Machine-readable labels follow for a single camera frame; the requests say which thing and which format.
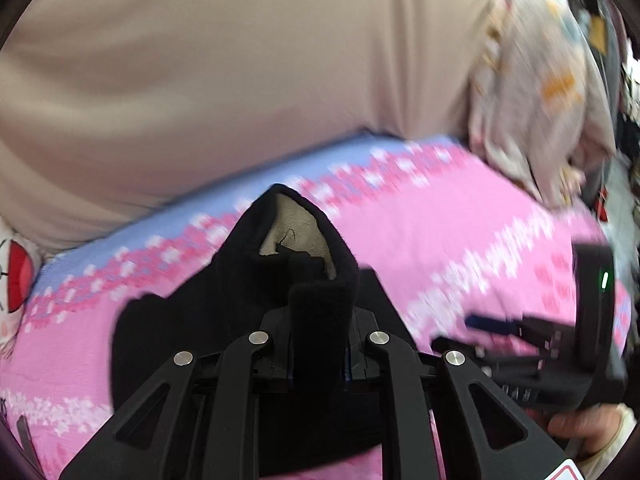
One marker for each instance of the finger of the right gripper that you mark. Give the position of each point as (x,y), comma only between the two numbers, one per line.
(493,325)
(443,345)

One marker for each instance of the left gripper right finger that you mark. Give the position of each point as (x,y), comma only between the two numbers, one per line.
(444,418)

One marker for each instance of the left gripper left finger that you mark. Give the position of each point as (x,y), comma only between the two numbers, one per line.
(195,418)

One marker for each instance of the black pants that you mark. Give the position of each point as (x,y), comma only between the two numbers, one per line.
(282,256)

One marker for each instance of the right hand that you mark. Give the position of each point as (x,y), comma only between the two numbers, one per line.
(595,428)

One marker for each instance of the pink rose bed sheet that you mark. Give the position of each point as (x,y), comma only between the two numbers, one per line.
(445,234)

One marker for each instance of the cat face pillow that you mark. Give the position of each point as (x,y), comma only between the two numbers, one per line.
(20,263)

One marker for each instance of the floral beige blanket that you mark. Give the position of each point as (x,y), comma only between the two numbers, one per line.
(539,113)

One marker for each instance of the beige duvet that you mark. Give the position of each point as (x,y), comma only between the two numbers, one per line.
(112,108)

